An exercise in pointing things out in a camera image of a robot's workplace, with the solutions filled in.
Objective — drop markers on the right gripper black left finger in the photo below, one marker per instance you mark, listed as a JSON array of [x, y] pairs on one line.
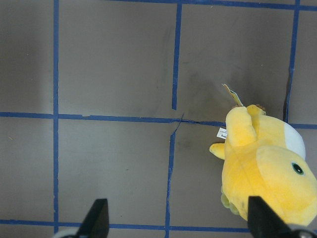
[[96, 222]]

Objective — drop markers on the yellow plush dinosaur toy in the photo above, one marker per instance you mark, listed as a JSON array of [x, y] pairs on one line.
[[266, 157]]

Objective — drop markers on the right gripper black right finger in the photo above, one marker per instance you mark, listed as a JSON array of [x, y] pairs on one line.
[[263, 222]]

